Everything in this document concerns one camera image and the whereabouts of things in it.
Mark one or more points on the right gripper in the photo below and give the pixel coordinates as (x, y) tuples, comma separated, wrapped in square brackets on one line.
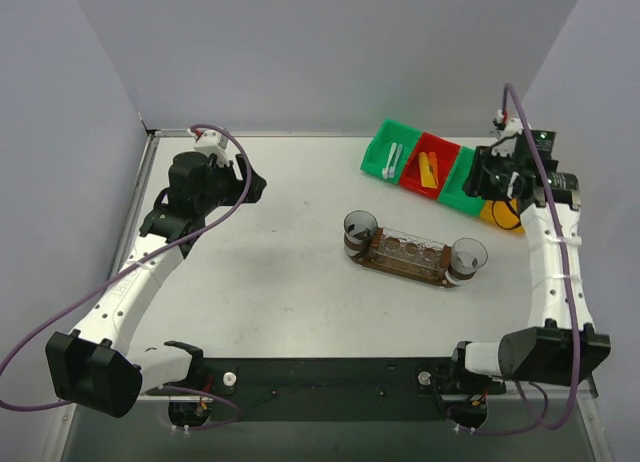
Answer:
[(477, 169)]

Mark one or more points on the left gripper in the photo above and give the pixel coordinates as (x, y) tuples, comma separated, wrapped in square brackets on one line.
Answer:
[(239, 178)]

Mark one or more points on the orange toothpaste tube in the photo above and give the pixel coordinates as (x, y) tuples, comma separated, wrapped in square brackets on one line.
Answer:
[(434, 166)]

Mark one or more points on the yellow toothpaste tube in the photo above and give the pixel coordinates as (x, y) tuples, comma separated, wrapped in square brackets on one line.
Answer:
[(426, 177)]

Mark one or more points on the clear glass cup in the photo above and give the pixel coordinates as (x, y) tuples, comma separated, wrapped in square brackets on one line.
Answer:
[(467, 257)]

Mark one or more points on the grey glass cup with holder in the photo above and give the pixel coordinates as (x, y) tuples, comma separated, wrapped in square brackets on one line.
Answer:
[(359, 229)]

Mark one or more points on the clear acrylic toothbrush rack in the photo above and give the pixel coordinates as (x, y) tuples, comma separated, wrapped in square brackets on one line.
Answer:
[(409, 255)]

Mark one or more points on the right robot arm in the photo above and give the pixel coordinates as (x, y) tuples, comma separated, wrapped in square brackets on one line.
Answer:
[(559, 346)]

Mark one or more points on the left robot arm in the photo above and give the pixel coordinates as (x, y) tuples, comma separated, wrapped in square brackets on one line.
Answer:
[(166, 236)]

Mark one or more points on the light blue toothbrush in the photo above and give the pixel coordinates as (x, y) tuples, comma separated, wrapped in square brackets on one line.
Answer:
[(393, 166)]

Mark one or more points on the brown oval wooden tray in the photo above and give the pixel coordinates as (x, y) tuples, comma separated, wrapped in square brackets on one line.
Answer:
[(365, 261)]

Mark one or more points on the yellow bin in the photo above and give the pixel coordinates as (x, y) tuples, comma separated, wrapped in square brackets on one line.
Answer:
[(502, 215)]

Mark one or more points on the green bin with cups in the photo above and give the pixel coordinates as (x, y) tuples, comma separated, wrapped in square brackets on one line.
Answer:
[(452, 194)]

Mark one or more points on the red bin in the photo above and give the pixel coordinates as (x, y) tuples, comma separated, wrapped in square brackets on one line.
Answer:
[(446, 153)]

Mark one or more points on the green bin with toothbrushes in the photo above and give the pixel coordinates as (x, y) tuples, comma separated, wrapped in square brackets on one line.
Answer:
[(376, 153)]

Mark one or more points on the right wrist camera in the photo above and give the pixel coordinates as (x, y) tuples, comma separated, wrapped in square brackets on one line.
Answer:
[(507, 127)]

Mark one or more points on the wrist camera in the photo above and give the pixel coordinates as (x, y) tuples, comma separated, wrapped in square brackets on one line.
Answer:
[(208, 141), (507, 127)]

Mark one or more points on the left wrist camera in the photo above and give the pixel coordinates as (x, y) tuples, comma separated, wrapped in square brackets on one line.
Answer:
[(208, 141)]

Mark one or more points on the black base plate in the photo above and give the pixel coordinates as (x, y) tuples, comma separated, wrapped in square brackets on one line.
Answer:
[(257, 404)]

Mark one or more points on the aluminium frame rail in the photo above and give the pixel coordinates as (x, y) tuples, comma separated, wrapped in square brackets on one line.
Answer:
[(106, 381)]

